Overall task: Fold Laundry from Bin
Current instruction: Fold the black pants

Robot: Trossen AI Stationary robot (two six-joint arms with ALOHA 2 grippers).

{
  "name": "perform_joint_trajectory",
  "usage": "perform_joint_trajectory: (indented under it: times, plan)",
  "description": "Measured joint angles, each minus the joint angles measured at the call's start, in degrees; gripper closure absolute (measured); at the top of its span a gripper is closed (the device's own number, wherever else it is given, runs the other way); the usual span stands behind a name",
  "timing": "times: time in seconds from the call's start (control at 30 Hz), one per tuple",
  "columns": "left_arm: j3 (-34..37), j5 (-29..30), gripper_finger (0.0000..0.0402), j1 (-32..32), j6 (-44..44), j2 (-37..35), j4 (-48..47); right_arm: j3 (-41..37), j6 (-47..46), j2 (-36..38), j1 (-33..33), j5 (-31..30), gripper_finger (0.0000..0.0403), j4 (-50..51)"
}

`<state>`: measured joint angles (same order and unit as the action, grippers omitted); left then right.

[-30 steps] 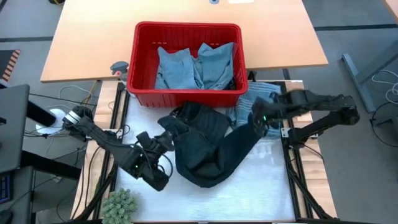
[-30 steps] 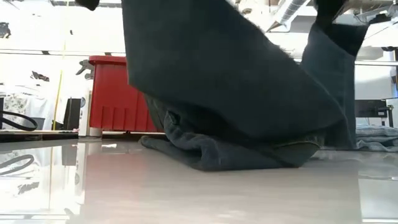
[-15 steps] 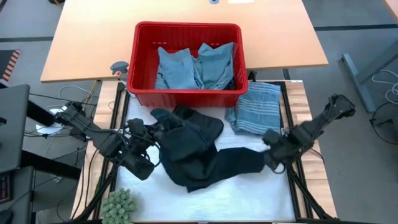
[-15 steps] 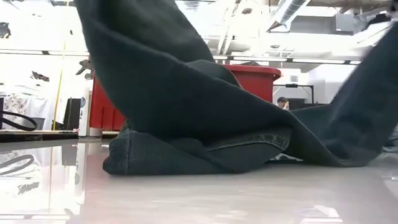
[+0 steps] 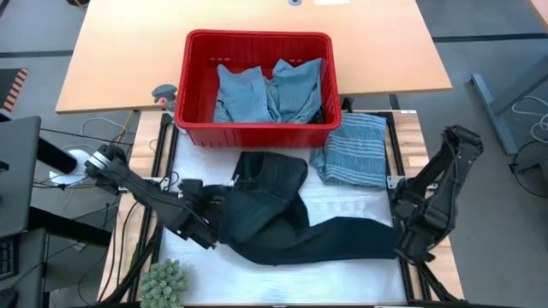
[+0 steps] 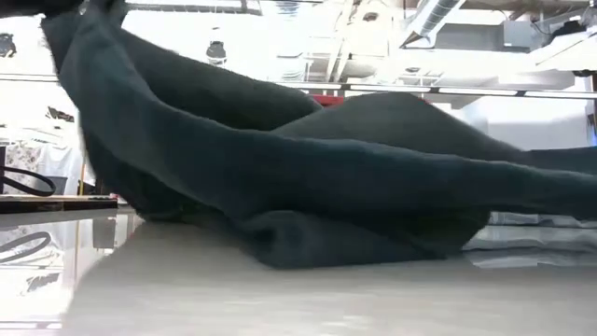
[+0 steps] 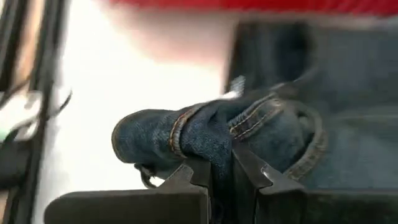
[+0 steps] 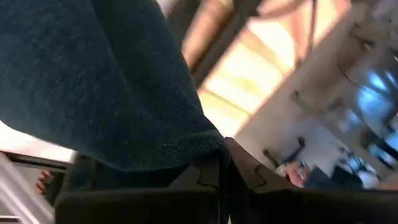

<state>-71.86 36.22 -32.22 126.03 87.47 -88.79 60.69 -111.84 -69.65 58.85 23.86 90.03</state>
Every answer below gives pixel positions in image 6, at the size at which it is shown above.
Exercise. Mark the black overhead camera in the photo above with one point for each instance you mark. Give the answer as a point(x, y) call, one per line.
point(216, 51)

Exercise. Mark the LED light bar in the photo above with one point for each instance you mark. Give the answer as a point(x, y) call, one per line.
point(466, 91)

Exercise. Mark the silver smooth ventilation duct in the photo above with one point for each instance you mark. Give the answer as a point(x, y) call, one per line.
point(434, 16)

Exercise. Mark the blue white striped shirt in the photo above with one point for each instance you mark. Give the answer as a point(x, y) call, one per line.
point(536, 233)

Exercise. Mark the red plastic bin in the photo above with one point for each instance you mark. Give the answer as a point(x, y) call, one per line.
point(329, 99)

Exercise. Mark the dark teal garment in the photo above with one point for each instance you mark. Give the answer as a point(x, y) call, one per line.
point(233, 177)

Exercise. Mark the white hanging cloth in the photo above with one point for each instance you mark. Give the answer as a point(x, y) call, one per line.
point(56, 163)

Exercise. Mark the dark ceiling fixture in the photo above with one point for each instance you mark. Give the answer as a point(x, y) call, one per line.
point(7, 46)

